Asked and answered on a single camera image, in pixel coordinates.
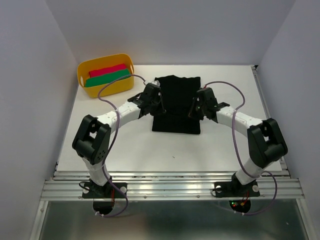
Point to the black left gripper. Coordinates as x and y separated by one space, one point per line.
159 110

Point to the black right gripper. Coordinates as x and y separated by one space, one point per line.
192 112

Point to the black t-shirt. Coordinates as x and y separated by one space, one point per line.
177 98

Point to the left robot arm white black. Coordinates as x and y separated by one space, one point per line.
96 136

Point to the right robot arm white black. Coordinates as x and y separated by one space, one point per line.
265 141

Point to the yellow plastic basket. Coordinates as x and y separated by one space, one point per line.
121 84

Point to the green rolled t-shirt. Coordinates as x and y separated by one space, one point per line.
106 78

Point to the red rolled t-shirt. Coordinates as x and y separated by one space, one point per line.
107 70

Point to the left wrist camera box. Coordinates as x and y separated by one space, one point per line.
151 93

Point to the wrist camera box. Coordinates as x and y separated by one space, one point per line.
207 97
151 93

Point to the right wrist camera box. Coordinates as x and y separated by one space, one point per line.
207 97

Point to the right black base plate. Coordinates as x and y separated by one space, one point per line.
224 189

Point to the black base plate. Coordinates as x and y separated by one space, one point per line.
90 190
224 189

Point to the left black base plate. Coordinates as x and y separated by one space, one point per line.
90 190

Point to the aluminium rail frame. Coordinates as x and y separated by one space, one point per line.
169 178

